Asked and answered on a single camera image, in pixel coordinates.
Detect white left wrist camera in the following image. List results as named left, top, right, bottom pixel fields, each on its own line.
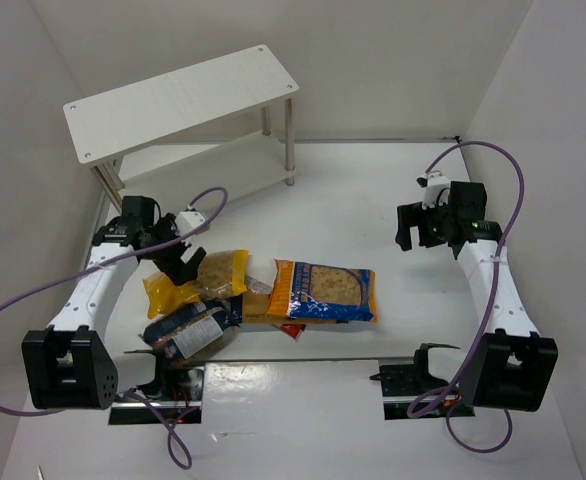
left=174, top=205, right=208, bottom=236

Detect yellow fusilli pasta bag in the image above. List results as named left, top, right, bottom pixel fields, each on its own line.
left=143, top=249, right=249, bottom=320

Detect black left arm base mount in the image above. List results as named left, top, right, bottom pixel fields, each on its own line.
left=108, top=357, right=205, bottom=426

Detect white two-tier shelf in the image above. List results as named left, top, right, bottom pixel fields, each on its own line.
left=63, top=45, right=299, bottom=210

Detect blue label spaghetti pack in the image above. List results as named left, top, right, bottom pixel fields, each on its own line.
left=241, top=292, right=336, bottom=325

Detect red white spaghetti pack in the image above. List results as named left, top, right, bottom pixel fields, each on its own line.
left=245, top=274, right=307, bottom=342

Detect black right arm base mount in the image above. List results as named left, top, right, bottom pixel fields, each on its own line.
left=369, top=343, right=466, bottom=421

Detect dark blue pasta bag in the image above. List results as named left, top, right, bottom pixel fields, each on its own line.
left=140, top=300, right=240, bottom=365

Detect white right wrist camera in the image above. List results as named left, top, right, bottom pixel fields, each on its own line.
left=416, top=170, right=450, bottom=210

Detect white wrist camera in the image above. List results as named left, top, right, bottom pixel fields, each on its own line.
left=174, top=205, right=208, bottom=236
left=416, top=170, right=450, bottom=210

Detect blue orange orecchiette pasta bag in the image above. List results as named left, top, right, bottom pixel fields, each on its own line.
left=267, top=259, right=377, bottom=323

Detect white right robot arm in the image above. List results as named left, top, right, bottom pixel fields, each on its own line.
left=396, top=173, right=558, bottom=412

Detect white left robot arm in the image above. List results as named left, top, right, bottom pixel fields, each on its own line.
left=21, top=196, right=206, bottom=410

